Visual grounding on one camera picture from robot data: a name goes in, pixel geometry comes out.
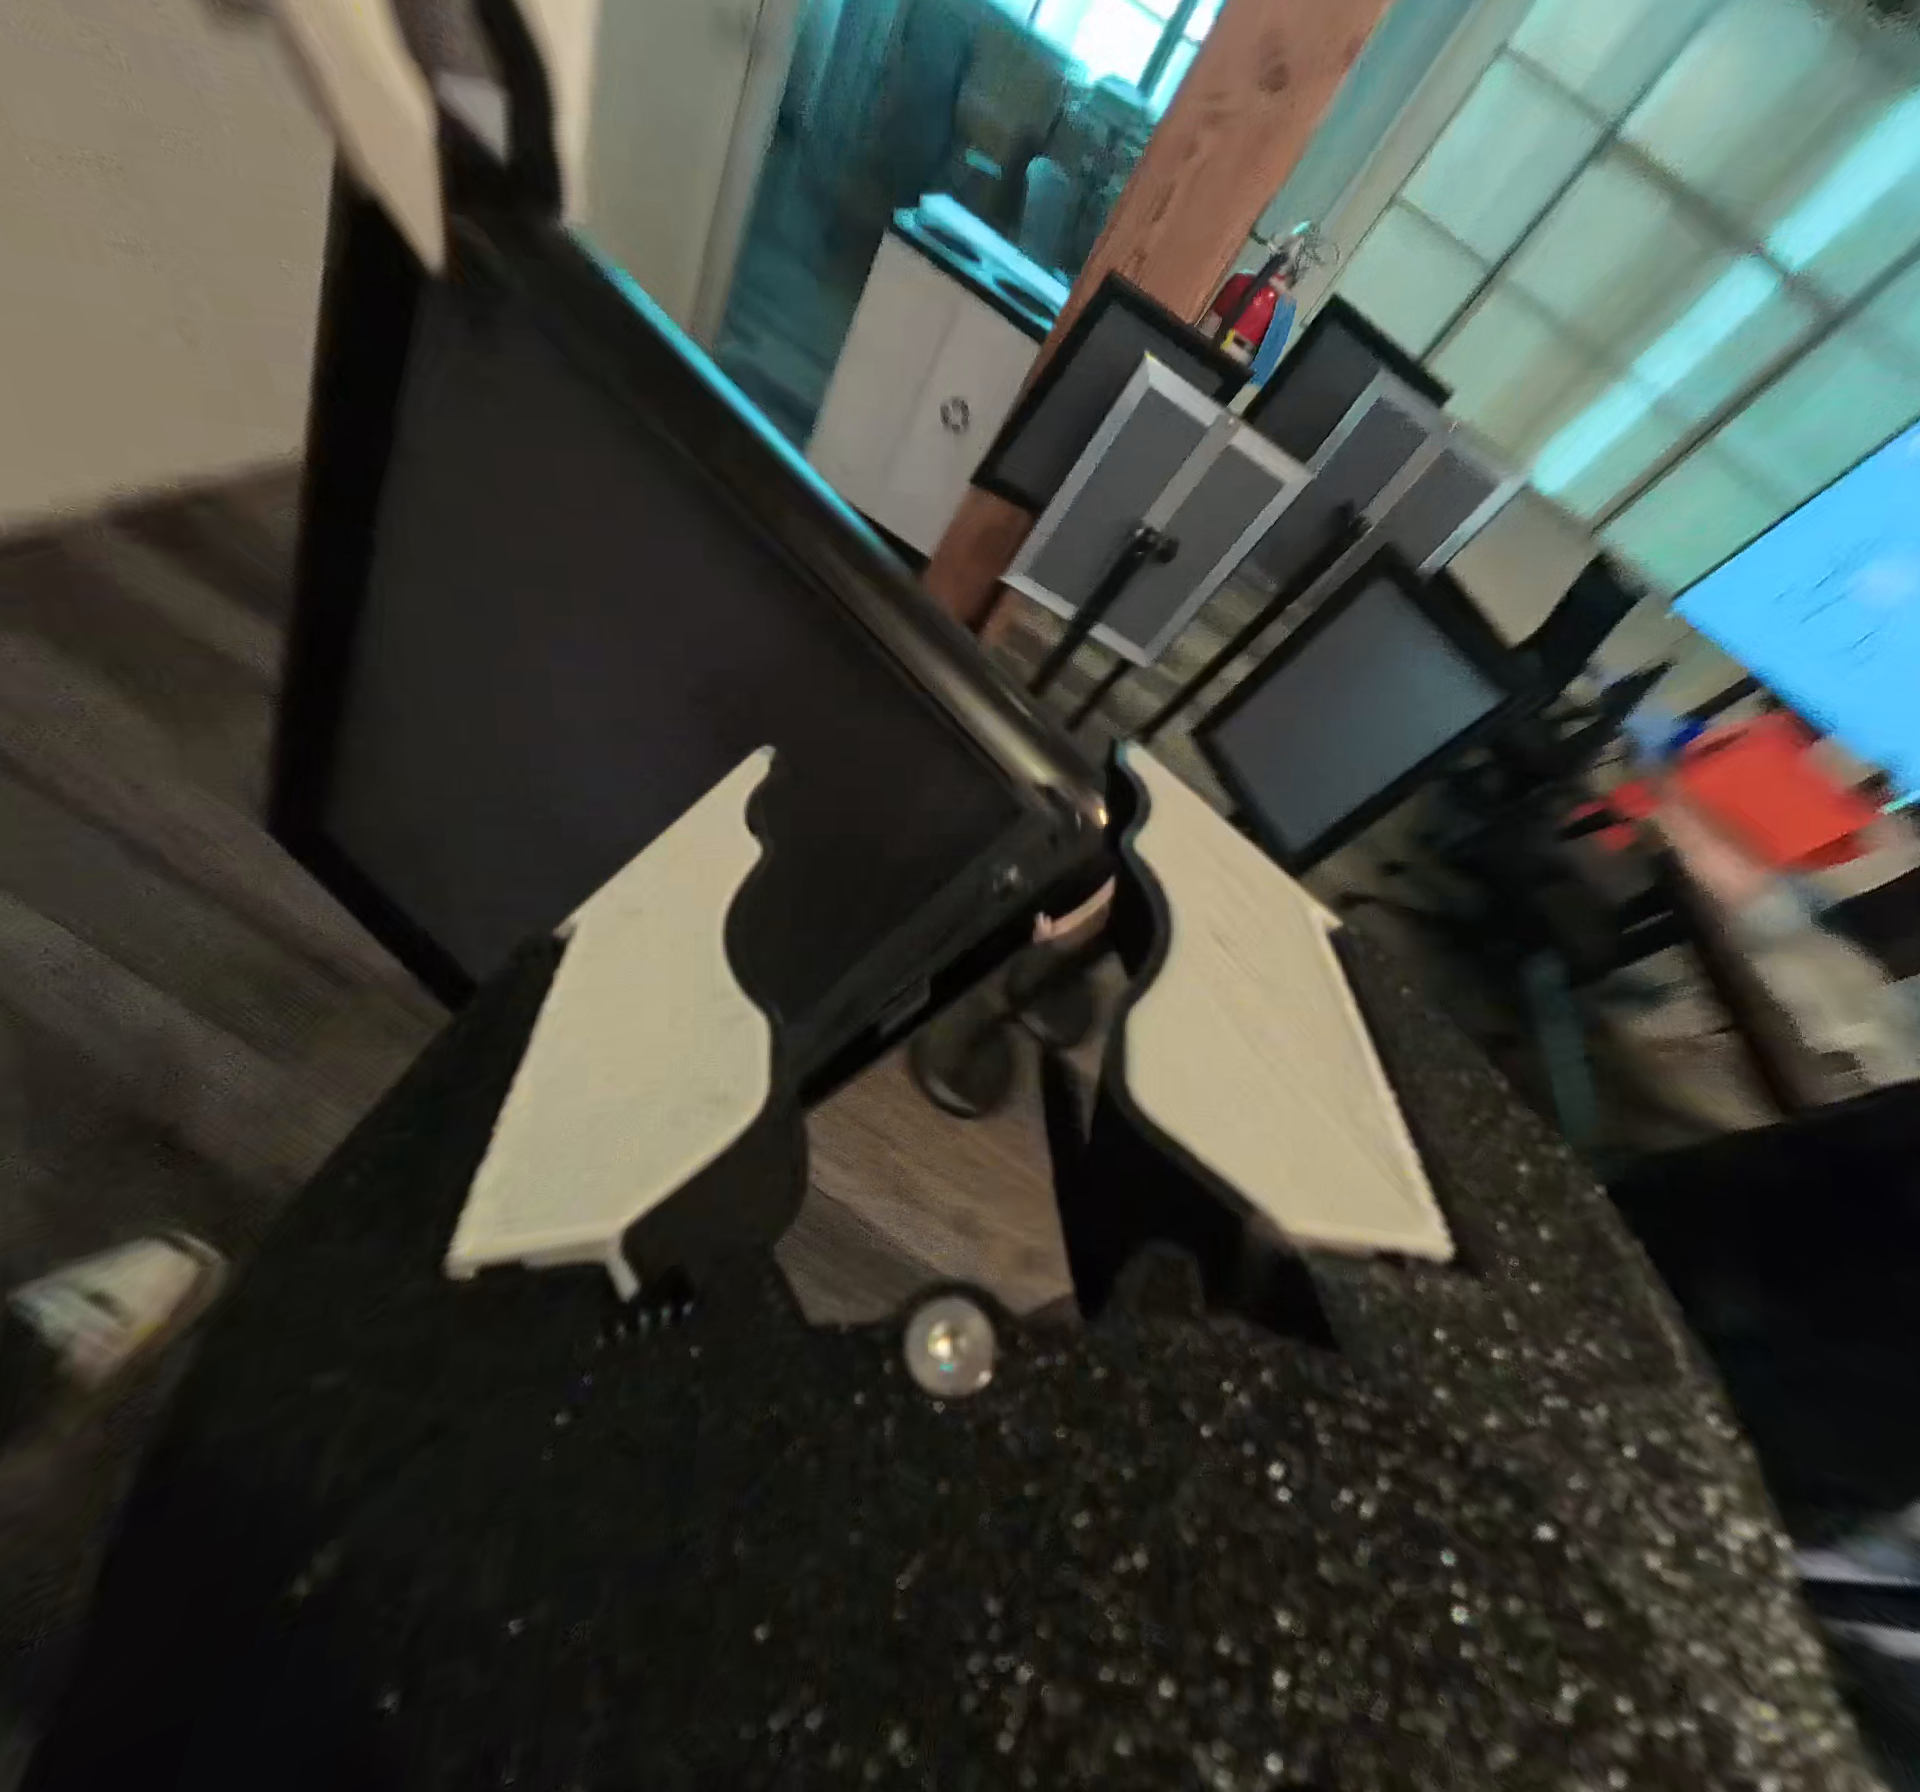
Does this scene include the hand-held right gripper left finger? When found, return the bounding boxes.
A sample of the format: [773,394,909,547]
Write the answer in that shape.
[446,746,809,1303]

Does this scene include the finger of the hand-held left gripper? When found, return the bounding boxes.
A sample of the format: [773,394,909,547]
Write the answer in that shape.
[162,0,455,275]
[463,0,611,232]

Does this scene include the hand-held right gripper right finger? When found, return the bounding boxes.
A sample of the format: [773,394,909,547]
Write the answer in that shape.
[1078,739,1457,1317]

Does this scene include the black snap frame sign stand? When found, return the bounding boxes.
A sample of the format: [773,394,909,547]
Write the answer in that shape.
[270,149,1123,1121]

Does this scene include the group of floor sign stands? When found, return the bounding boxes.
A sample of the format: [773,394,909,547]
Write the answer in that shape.
[972,269,1651,879]

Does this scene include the white recycling cabinet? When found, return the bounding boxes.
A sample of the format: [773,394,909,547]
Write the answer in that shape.
[808,191,1075,568]

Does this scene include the orange box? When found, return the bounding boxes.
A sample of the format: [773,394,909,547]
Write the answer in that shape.
[1612,709,1885,873]

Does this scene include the blue display screen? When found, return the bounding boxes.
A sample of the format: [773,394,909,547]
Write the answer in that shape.
[1669,423,1920,814]

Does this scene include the wooden pillar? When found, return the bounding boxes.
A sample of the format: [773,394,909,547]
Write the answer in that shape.
[923,0,1475,634]

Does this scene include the red fire extinguisher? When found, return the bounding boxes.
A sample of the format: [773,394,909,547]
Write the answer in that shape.
[1204,221,1340,380]

